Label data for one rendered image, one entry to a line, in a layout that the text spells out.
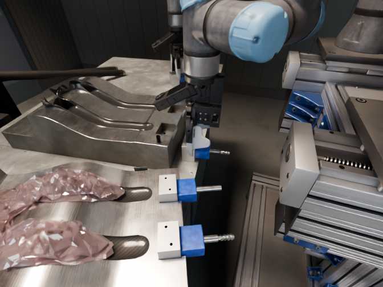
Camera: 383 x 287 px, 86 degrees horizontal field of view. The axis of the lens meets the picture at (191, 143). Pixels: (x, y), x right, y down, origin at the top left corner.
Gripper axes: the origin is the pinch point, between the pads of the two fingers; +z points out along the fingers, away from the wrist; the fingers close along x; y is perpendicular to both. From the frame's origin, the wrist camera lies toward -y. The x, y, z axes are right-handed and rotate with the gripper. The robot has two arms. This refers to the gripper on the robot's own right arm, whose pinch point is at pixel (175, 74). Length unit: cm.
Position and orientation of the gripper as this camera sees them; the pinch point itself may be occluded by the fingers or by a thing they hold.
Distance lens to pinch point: 102.1
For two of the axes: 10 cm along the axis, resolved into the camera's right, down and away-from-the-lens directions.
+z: 0.0, 7.7, 6.4
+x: -3.5, -6.0, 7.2
